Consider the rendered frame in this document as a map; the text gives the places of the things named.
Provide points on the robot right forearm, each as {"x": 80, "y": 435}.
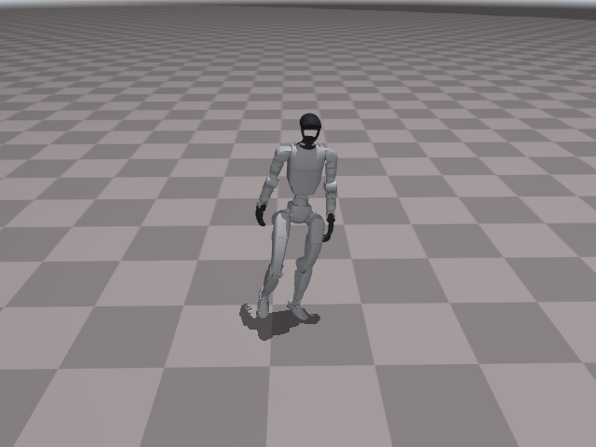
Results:
{"x": 265, "y": 195}

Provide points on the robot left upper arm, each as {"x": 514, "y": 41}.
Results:
{"x": 331, "y": 157}

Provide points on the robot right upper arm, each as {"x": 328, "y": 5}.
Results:
{"x": 281, "y": 155}

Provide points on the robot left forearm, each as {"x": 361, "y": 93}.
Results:
{"x": 331, "y": 202}

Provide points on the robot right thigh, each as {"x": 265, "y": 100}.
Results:
{"x": 280, "y": 235}

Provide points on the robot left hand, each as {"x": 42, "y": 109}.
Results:
{"x": 330, "y": 220}

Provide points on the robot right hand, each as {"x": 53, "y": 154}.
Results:
{"x": 259, "y": 214}

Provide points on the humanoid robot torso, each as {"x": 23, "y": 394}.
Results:
{"x": 304, "y": 169}

